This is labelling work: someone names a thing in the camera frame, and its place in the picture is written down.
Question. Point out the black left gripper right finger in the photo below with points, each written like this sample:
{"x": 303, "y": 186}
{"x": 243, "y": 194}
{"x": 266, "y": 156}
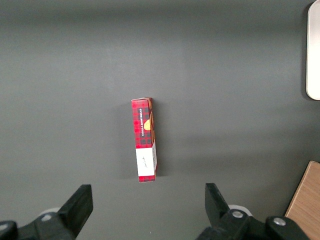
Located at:
{"x": 225, "y": 225}

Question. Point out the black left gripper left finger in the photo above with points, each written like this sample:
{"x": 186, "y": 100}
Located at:
{"x": 62, "y": 222}

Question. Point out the oak wooden drawer cabinet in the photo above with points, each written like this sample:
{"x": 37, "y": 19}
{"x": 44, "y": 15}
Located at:
{"x": 307, "y": 205}

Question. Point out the red plaid shortbread box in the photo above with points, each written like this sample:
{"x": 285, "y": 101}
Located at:
{"x": 143, "y": 140}

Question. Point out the beige plastic tray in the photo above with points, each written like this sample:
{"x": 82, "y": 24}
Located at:
{"x": 313, "y": 50}

